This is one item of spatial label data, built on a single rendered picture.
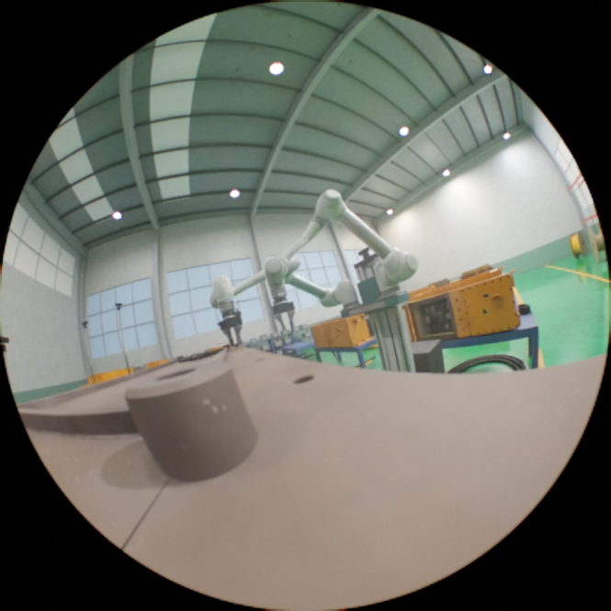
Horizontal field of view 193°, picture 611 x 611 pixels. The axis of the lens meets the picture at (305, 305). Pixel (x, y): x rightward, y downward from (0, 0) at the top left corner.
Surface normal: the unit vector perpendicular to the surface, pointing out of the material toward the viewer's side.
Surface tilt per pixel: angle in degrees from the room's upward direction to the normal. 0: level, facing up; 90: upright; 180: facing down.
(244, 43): 180
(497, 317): 90
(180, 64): 180
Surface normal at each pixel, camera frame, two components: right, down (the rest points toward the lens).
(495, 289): -0.86, 0.21
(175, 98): 0.28, 0.96
